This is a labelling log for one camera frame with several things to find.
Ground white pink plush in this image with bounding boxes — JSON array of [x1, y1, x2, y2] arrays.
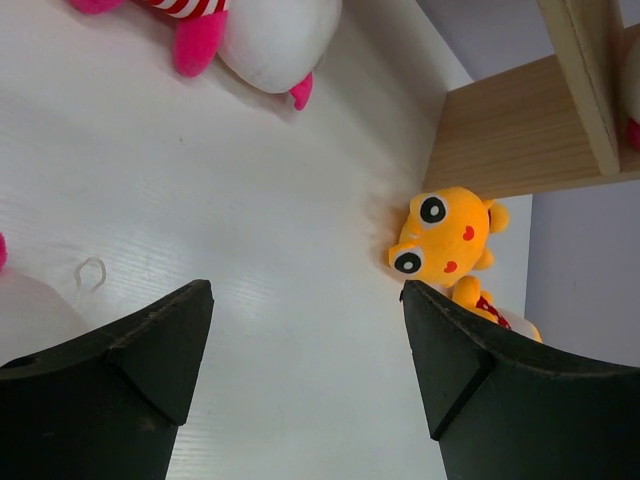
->
[[1, 238, 107, 365], [67, 0, 344, 111]]

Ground orange plush facing up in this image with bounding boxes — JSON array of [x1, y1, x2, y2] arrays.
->
[[388, 187, 510, 287]]

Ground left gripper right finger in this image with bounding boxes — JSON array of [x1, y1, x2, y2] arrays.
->
[[401, 281, 639, 479]]

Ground orange plush far right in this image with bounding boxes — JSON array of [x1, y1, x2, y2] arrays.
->
[[451, 275, 543, 343]]

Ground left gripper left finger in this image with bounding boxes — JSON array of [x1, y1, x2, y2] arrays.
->
[[1, 280, 214, 479]]

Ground wooden shelf unit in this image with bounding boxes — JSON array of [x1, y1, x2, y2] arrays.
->
[[423, 1, 639, 198]]

